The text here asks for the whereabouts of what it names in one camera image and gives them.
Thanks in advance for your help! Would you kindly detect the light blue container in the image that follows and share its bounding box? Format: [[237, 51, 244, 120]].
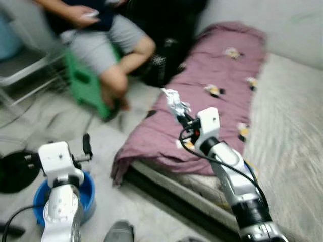
[[0, 13, 25, 61]]

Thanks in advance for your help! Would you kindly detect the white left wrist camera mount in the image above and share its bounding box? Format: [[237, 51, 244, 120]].
[[38, 141, 84, 188]]

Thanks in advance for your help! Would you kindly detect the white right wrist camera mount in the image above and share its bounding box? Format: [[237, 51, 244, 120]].
[[196, 107, 221, 147]]

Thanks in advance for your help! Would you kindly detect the green plastic stool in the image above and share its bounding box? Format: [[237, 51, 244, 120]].
[[63, 43, 122, 122]]

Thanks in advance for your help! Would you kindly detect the blue plastic basin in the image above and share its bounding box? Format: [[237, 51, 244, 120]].
[[33, 170, 96, 226]]

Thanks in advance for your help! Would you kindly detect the grey left robot leg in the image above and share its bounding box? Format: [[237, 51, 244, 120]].
[[103, 221, 134, 242]]

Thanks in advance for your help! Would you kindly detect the black backpack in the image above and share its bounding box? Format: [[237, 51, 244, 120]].
[[129, 0, 210, 89]]

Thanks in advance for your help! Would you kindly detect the white quilted mattress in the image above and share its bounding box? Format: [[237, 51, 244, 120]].
[[134, 53, 323, 242]]

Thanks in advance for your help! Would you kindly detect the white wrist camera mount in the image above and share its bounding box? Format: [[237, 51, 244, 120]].
[[196, 107, 221, 147], [38, 141, 84, 188]]

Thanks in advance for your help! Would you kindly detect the colourful children's book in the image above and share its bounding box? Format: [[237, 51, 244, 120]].
[[245, 160, 260, 182]]

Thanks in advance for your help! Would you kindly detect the pink cartoon print blanket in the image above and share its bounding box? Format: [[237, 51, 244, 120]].
[[111, 21, 266, 186]]

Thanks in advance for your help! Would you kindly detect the black round object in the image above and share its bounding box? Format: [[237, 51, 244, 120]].
[[0, 150, 42, 194]]

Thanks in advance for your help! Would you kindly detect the seated person in grey shorts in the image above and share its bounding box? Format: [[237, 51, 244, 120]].
[[33, 0, 157, 111]]

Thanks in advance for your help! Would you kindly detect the dark bed base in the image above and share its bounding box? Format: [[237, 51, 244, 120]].
[[124, 166, 243, 242]]

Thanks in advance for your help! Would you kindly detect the grey metal rack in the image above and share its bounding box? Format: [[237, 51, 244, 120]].
[[0, 45, 66, 106]]

